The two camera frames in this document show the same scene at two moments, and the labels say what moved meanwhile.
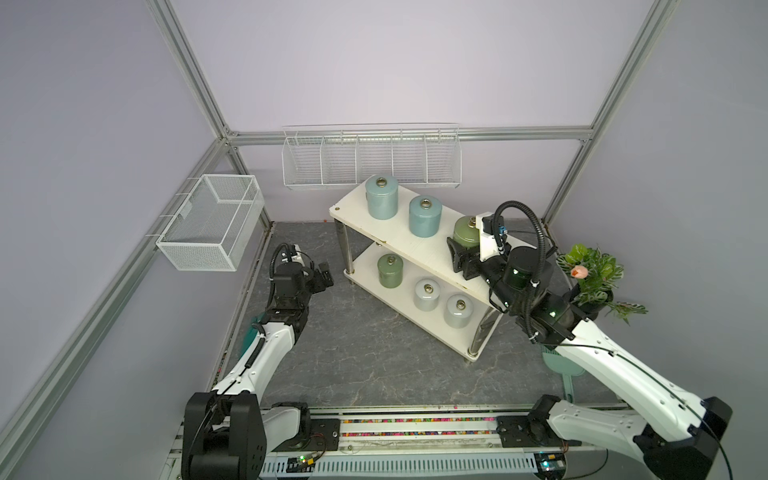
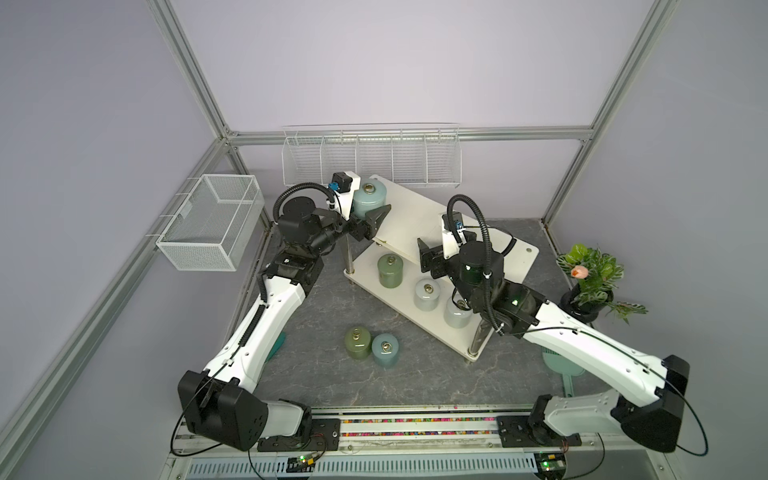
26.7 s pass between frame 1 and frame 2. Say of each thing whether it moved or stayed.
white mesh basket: stayed
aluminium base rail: stayed
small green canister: stayed
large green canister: moved
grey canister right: stayed
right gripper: moved
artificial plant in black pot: stayed
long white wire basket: stayed
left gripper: moved
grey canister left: stayed
